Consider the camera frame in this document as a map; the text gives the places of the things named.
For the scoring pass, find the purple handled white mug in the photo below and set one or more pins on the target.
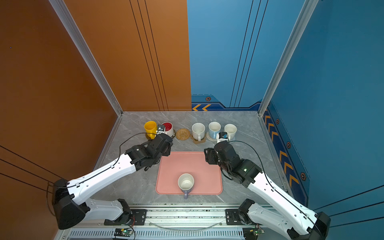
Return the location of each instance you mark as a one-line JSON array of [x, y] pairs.
[[186, 183]]

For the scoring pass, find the cork paw print coaster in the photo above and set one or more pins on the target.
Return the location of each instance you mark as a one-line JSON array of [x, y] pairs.
[[203, 140]]

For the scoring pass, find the aluminium corner post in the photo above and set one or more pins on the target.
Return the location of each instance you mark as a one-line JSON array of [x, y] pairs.
[[76, 36], [301, 23]]

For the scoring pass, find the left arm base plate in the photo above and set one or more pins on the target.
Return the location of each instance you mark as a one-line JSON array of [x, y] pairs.
[[138, 216]]

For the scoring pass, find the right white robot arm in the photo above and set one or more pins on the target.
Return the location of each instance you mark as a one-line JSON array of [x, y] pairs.
[[289, 218]]

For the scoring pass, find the left circuit board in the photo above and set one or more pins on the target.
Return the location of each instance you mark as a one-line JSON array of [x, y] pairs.
[[124, 234]]

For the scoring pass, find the circuit board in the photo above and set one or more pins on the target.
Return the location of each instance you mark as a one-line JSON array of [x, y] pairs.
[[252, 234], [124, 234]]

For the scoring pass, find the light blue mug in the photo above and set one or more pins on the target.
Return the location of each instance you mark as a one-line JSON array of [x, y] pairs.
[[214, 129]]

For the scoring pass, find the pink rectangular tray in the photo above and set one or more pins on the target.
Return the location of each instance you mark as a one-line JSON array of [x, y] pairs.
[[208, 178]]

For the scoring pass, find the aluminium corner post right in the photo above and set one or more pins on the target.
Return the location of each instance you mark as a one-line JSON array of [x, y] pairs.
[[301, 23]]

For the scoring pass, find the red inside white mug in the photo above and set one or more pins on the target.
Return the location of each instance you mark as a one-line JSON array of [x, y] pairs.
[[169, 130]]

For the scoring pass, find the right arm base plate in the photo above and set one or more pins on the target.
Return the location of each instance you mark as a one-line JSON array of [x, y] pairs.
[[234, 217]]

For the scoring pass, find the yellow mug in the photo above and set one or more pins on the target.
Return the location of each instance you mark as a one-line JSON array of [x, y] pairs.
[[151, 127]]

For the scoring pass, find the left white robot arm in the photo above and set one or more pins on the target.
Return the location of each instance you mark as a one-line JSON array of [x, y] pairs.
[[72, 202]]

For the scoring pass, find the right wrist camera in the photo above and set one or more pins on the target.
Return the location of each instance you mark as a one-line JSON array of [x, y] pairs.
[[222, 137]]

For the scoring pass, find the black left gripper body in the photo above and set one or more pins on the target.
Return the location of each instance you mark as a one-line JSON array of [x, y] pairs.
[[168, 152]]

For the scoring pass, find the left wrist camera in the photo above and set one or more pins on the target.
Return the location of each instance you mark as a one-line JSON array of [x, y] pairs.
[[161, 129]]

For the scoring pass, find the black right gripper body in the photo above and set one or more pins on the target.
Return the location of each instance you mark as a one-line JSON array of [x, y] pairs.
[[212, 156]]

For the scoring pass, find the aluminium front rail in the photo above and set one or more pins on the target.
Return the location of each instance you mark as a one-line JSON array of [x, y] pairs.
[[170, 223]]

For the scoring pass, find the woven rattan round coaster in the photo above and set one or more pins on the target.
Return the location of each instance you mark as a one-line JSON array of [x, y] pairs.
[[183, 134]]

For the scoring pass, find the right circuit board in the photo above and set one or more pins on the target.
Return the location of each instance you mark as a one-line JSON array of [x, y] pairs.
[[252, 234]]

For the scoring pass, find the multicolour woven round coaster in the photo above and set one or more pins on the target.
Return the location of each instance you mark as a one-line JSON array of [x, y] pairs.
[[210, 139]]

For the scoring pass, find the aluminium corner post left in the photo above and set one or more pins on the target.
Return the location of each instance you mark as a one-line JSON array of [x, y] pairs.
[[76, 36]]

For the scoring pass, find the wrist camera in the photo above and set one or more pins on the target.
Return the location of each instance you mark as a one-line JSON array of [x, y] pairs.
[[222, 137], [161, 129]]

